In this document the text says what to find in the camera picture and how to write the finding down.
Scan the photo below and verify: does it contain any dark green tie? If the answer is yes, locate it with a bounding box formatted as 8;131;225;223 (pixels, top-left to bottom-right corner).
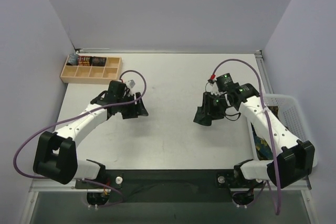
193;106;213;126

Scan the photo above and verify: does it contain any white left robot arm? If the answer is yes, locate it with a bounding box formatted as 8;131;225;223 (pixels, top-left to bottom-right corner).
33;80;149;188

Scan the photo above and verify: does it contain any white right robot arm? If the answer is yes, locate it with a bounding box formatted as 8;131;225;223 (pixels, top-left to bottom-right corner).
194;73;315;188

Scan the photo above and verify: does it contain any dark brown rolled tie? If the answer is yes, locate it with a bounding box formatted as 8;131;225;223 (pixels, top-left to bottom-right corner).
91;56;107;67

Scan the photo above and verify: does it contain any brown green patterned tie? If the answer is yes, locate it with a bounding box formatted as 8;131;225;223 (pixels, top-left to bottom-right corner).
268;106;279;117

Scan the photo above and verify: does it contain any wooden compartment organizer box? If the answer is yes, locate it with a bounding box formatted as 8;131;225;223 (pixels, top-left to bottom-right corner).
60;54;123;84

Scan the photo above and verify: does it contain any red patterned rolled tie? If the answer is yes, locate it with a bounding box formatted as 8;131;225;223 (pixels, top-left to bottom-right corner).
78;56;92;67

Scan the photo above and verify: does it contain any grey rolled tie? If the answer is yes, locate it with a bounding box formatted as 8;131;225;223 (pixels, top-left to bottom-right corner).
66;54;79;66

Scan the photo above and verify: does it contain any white plastic basket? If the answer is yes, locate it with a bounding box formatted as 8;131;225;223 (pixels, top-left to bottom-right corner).
239;94;316;155

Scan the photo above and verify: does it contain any blue yellow patterned tie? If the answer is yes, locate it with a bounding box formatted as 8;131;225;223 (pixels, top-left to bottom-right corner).
251;125;273;161

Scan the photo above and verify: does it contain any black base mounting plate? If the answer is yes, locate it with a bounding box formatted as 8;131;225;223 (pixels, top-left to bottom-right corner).
75;169;262;204

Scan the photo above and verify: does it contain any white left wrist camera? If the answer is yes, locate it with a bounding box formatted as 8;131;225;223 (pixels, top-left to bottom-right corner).
125;80;135;89

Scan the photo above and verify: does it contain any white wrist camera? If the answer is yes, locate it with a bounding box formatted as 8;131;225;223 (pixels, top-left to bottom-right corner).
125;80;135;89
206;74;224;96

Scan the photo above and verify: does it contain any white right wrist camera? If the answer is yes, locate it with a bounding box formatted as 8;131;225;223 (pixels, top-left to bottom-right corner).
206;74;224;96

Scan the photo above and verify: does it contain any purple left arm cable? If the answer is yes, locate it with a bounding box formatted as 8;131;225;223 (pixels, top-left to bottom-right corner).
13;70;147;206

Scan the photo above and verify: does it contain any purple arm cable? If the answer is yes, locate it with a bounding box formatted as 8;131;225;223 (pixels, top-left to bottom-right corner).
13;70;147;206
211;58;283;216

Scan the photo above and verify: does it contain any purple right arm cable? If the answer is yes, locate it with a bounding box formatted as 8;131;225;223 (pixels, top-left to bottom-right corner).
211;58;283;216

